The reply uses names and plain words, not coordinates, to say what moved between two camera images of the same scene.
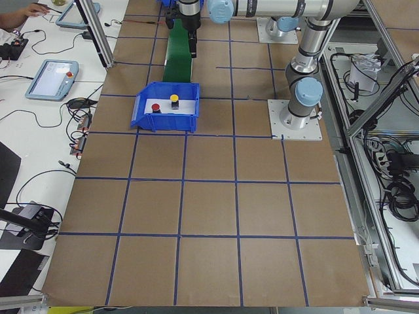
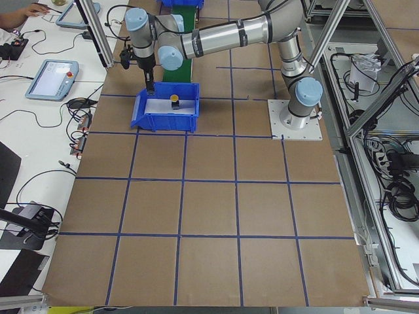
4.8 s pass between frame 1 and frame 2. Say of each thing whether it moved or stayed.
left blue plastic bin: stayed
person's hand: stayed
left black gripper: moved
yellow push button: stayed
